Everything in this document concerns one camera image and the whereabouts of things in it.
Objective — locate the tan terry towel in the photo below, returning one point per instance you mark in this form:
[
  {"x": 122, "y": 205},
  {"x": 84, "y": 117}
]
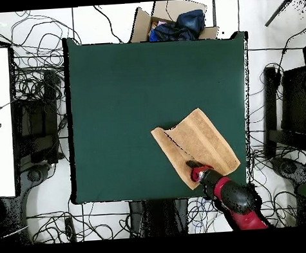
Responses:
[{"x": 202, "y": 139}]

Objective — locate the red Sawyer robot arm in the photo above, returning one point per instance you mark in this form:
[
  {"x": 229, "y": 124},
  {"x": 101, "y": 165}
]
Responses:
[{"x": 237, "y": 198}]

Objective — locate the grey stand base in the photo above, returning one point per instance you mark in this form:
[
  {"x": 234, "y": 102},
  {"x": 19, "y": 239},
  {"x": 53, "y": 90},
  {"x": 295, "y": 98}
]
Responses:
[
  {"x": 34, "y": 175},
  {"x": 287, "y": 167}
]

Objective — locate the dark green table cloth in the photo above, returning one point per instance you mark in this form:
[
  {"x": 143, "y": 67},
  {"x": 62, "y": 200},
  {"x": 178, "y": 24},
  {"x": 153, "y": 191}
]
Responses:
[{"x": 100, "y": 70}]

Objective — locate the dark navy garment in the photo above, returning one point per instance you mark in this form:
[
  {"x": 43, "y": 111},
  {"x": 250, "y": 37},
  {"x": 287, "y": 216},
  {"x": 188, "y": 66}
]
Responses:
[{"x": 173, "y": 32}]

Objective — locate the black power strip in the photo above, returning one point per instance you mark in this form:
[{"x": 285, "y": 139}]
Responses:
[{"x": 69, "y": 229}]

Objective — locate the blue denim garment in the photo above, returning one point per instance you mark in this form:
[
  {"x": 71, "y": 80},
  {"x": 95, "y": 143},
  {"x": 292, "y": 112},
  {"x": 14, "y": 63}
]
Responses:
[{"x": 191, "y": 19}]

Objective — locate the pink garment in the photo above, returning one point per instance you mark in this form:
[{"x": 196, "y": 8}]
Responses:
[{"x": 159, "y": 23}]

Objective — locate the brown cardboard box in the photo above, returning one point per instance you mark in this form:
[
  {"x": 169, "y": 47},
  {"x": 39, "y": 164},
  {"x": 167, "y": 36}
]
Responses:
[{"x": 141, "y": 26}]

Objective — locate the black metal bar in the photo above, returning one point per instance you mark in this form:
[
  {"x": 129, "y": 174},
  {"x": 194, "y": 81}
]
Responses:
[{"x": 277, "y": 11}]

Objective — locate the white table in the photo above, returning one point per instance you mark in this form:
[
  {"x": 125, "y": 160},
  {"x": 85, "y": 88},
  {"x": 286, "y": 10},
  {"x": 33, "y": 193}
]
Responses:
[{"x": 2, "y": 153}]

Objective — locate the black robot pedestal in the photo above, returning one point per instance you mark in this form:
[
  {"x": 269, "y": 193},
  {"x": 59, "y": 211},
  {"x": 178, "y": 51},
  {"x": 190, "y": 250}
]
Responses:
[{"x": 158, "y": 216}]

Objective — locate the black stand frame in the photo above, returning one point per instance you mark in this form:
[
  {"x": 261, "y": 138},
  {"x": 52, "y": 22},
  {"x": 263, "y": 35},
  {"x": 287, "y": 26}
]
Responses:
[
  {"x": 51, "y": 112},
  {"x": 270, "y": 98}
]

